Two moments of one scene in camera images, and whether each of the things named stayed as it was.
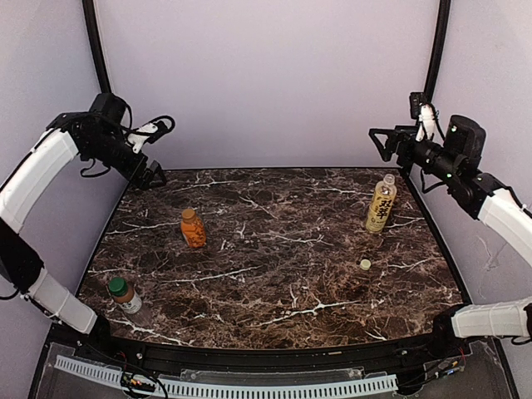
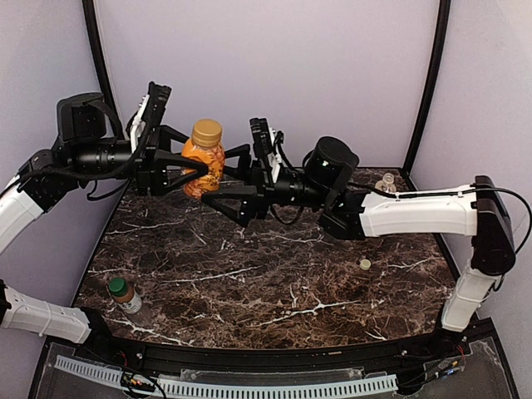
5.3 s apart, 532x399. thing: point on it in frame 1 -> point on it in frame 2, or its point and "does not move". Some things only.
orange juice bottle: [193, 229] -> [207, 145]
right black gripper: [399, 140] -> [258, 188]
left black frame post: [92, 25] does not move
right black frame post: [439, 51] does not move
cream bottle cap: [365, 264] does not move
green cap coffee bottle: [124, 295] does not move
